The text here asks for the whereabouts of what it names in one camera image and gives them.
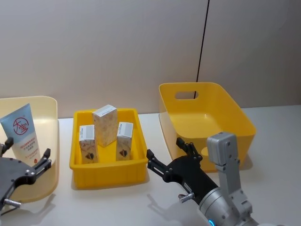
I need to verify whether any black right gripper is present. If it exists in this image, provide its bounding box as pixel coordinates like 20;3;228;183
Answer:
146;137;221;206

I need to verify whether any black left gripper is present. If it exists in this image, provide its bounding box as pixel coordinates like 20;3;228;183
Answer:
0;137;52;208

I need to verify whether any light blue and white tube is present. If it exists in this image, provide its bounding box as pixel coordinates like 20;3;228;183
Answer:
0;103;41;168

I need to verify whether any pale cream plastic bin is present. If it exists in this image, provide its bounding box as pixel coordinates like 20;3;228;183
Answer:
0;95;60;204

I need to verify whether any small white patterned carton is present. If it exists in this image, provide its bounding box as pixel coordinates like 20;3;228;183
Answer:
115;121;134;161
78;124;98;164

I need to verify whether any shallow yellow plastic tray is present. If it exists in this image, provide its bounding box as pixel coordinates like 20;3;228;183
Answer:
69;108;149;189

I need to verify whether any tall white patterned carton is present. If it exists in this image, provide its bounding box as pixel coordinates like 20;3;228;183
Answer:
92;104;118;149

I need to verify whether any right gripper cable with silver plug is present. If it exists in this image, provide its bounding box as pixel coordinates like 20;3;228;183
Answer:
179;192;196;204

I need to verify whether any gripper cable with silver plug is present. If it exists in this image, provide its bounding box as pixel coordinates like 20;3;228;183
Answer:
179;192;196;204
0;198;23;216

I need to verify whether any left gripper cable with silver plug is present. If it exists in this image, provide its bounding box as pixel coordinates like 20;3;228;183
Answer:
0;198;23;216

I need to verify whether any deep yellow bin with handle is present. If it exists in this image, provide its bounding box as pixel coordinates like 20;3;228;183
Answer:
158;81;257;174

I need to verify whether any thin black vertical cable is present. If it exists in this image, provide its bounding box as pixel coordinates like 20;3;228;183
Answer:
194;0;211;100

